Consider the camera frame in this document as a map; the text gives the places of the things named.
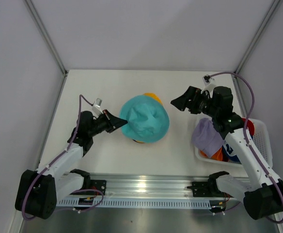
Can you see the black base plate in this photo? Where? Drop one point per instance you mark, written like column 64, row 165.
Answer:
column 206, row 189
column 100, row 185

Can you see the blue cap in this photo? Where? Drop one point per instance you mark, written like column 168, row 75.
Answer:
column 230, row 153

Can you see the teal bucket hat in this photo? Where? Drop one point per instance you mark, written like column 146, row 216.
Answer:
column 148, row 121

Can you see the red hat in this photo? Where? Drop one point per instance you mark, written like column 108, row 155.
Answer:
column 250, row 126

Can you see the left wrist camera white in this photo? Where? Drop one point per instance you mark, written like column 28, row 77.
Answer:
column 96, row 107

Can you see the yellow bucket hat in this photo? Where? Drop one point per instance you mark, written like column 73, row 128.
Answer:
column 156, row 98

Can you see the left aluminium frame post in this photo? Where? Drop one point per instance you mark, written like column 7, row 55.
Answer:
column 45, row 35

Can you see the aluminium mounting rail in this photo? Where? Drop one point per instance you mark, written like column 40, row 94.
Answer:
column 148, row 186

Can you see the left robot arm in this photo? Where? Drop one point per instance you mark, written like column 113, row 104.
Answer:
column 39, row 190

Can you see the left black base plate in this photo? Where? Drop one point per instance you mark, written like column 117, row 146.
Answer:
column 100, row 185

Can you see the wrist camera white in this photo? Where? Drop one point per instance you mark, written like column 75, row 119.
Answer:
column 96, row 107
column 209, row 84

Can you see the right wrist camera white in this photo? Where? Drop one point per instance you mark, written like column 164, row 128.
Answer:
column 209, row 84

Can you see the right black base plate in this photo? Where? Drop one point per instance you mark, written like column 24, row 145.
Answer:
column 206, row 189

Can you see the lavender bucket hat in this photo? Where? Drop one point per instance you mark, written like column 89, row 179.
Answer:
column 206, row 138

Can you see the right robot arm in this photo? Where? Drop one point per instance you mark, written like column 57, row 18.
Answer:
column 263, row 196

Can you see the aluminium frame post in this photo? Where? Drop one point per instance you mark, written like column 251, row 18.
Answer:
column 45, row 35
column 269, row 15

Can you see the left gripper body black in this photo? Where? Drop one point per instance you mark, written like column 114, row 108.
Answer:
column 100, row 124

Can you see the white slotted cable duct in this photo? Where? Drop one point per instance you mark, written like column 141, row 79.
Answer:
column 135, row 203

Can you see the right aluminium frame post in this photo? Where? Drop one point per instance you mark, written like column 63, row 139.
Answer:
column 269, row 15

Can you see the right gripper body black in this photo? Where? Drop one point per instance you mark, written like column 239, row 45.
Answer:
column 201, row 103

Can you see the orange bucket hat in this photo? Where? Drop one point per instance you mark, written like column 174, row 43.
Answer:
column 218, row 156

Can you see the white plastic basket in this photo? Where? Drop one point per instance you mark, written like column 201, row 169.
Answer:
column 260, row 139

